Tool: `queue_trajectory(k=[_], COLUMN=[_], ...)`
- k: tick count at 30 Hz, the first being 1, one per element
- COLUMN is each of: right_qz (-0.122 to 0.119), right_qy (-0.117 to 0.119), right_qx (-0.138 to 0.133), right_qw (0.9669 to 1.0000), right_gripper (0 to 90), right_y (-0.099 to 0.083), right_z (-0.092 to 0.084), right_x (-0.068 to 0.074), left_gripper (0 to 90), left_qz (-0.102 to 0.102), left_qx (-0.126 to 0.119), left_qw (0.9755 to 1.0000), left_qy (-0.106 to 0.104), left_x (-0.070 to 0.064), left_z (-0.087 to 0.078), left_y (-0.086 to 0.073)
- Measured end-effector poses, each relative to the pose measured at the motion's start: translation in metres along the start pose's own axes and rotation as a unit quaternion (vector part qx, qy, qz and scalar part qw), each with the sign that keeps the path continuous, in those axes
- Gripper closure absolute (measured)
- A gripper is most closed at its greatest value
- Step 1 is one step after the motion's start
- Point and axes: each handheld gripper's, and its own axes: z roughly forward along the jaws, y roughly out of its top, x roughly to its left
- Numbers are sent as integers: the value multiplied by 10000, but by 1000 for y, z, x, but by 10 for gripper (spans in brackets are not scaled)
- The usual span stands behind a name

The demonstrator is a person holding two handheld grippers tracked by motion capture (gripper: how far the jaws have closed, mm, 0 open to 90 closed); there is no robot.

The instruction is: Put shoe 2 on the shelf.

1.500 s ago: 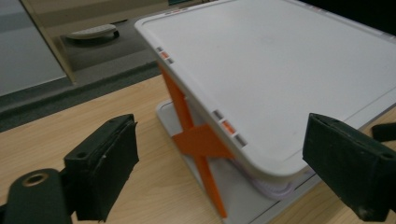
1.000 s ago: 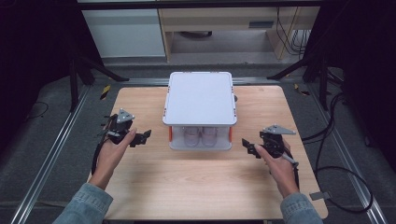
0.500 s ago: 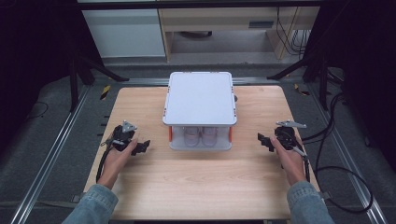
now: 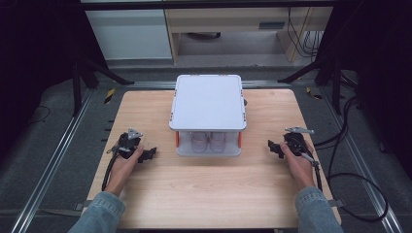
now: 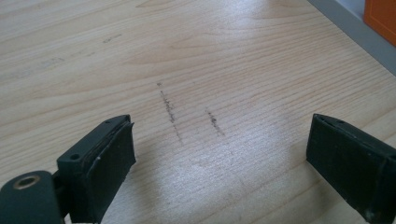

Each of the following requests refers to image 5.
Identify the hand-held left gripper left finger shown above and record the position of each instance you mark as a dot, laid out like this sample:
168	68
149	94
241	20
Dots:
96	168

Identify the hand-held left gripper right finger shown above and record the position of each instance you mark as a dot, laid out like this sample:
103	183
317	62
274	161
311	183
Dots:
351	168

